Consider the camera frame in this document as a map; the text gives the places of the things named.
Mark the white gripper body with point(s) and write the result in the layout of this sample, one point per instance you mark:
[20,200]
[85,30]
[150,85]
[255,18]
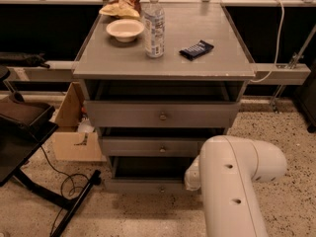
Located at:
[192,178]

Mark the grey bottom drawer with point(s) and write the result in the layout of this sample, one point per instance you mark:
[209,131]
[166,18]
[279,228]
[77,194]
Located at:
[148,175]

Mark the grey drawer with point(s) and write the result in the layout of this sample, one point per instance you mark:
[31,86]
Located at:
[161,114]
[151,146]
[148,175]

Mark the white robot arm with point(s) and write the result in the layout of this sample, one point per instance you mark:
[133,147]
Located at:
[224,172]

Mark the grey drawer cabinet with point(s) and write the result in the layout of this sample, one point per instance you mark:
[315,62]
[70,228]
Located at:
[112,71]

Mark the grey middle drawer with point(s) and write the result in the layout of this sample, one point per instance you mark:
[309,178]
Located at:
[151,146]

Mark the grey top drawer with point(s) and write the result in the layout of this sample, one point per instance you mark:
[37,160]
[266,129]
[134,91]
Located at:
[161,114]

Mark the dark blue snack packet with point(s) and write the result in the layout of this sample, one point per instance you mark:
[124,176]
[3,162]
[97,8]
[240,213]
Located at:
[195,51]

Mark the cardboard box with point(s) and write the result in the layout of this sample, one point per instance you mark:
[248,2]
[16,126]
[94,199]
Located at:
[75,140]

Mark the white ceramic bowl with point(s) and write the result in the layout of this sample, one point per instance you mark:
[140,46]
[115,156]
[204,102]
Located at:
[125,30]

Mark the clear plastic water bottle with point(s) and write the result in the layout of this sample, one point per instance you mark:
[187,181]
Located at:
[154,29]

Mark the black stand with tray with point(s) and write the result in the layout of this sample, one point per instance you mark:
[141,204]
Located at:
[24,128]

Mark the yellow chip bag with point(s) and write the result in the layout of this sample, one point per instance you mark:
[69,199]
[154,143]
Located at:
[120,11]

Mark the aluminium frame rail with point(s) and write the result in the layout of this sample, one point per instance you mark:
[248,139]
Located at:
[61,71]

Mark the black bag on rail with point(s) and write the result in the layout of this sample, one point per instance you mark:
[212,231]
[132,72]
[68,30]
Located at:
[22,59]

